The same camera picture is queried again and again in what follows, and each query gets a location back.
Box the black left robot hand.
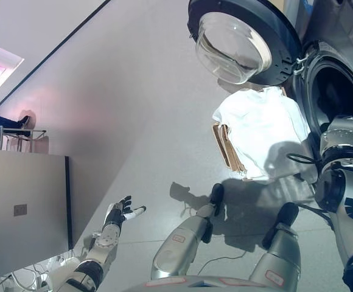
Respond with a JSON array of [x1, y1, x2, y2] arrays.
[[102, 195, 147, 229]]

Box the grey wall socket plate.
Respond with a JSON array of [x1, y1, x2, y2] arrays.
[[13, 203, 28, 217]]

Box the round washer door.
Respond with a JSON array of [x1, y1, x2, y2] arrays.
[[187, 0, 304, 86]]

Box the person leg dark trousers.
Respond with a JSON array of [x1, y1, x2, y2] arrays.
[[0, 109, 31, 130]]

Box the metal frame chair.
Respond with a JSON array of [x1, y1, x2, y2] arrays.
[[0, 126, 48, 153]]

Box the dark grey washing machine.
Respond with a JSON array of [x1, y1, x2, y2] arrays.
[[288, 0, 353, 189]]

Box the black cable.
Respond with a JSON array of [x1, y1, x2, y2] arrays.
[[285, 153, 319, 167]]

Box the silver robot torso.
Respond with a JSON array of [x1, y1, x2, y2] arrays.
[[121, 275, 274, 292]]

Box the brown laundry basket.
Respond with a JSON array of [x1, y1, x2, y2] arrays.
[[210, 86, 290, 183]]

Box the white cloth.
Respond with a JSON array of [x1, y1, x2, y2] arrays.
[[212, 86, 319, 183]]

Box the grey cabinet panel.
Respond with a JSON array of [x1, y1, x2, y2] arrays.
[[0, 150, 74, 282]]

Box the silver right robot leg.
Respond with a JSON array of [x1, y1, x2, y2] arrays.
[[249, 202, 302, 285]]

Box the thin grey floor cable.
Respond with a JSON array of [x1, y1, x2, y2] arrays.
[[199, 248, 247, 266]]

